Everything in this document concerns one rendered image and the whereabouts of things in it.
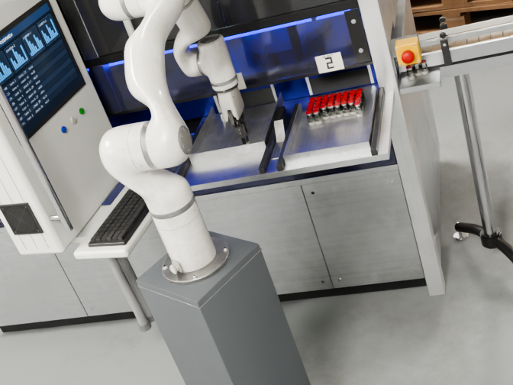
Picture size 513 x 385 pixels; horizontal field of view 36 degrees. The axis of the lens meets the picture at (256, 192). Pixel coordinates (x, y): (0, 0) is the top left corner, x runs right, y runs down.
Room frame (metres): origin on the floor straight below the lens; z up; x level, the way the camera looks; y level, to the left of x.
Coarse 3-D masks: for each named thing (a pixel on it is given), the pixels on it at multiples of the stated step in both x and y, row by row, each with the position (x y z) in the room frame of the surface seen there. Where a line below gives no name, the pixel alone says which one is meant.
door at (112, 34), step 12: (84, 0) 2.66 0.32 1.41; (96, 0) 2.64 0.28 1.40; (204, 0) 2.51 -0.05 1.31; (216, 0) 2.50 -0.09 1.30; (84, 12) 2.66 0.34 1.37; (96, 12) 2.65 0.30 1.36; (216, 12) 2.50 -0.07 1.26; (96, 24) 2.65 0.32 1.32; (108, 24) 2.64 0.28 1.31; (120, 24) 2.62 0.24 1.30; (216, 24) 2.51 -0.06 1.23; (96, 36) 2.66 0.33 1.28; (108, 36) 2.64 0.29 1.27; (120, 36) 2.63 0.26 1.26; (168, 36) 2.57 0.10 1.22; (108, 48) 2.65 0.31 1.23; (120, 48) 2.64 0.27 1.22
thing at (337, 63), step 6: (330, 54) 2.38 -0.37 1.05; (336, 54) 2.37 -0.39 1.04; (318, 60) 2.39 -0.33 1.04; (324, 60) 2.39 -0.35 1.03; (330, 60) 2.38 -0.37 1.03; (336, 60) 2.37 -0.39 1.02; (342, 60) 2.37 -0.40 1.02; (318, 66) 2.39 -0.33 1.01; (324, 66) 2.39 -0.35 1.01; (330, 66) 2.38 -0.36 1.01; (336, 66) 2.37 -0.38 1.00; (342, 66) 2.37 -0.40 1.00; (324, 72) 2.39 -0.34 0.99
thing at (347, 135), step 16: (304, 112) 2.38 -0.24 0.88; (368, 112) 2.22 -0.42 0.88; (304, 128) 2.27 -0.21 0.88; (320, 128) 2.23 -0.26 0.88; (336, 128) 2.19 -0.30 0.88; (352, 128) 2.16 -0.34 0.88; (368, 128) 2.12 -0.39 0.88; (288, 144) 2.14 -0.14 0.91; (304, 144) 2.16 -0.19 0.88; (320, 144) 2.13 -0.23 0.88; (336, 144) 2.09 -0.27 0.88; (352, 144) 2.00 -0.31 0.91; (368, 144) 1.99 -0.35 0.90; (288, 160) 2.08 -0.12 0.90; (304, 160) 2.06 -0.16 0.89
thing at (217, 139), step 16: (256, 112) 2.51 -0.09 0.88; (272, 112) 2.47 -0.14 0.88; (208, 128) 2.52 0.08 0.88; (224, 128) 2.48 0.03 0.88; (256, 128) 2.39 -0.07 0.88; (208, 144) 2.40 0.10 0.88; (224, 144) 2.36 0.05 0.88; (240, 144) 2.32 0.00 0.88; (256, 144) 2.22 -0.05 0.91; (192, 160) 2.30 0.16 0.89; (208, 160) 2.28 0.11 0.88
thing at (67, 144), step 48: (0, 0) 2.39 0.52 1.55; (48, 0) 2.56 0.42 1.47; (0, 48) 2.30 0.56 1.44; (48, 48) 2.47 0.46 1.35; (48, 96) 2.38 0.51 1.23; (96, 96) 2.58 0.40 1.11; (0, 144) 2.17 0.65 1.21; (48, 144) 2.30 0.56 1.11; (96, 144) 2.49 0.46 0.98; (0, 192) 2.22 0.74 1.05; (96, 192) 2.40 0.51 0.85; (48, 240) 2.18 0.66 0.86
